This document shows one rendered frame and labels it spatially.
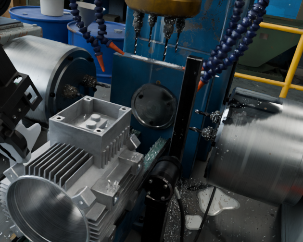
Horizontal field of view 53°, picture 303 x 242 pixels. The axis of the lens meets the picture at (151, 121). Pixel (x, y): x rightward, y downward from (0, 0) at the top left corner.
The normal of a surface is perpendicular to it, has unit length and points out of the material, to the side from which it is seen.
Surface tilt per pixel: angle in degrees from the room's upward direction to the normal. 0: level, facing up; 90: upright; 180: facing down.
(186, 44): 90
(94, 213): 2
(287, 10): 90
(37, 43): 13
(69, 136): 90
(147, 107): 90
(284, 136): 47
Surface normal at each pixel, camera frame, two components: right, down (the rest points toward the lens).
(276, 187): -0.37, 0.53
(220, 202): 0.13, -0.87
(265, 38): -0.23, 0.43
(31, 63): -0.15, -0.36
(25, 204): 0.90, -0.11
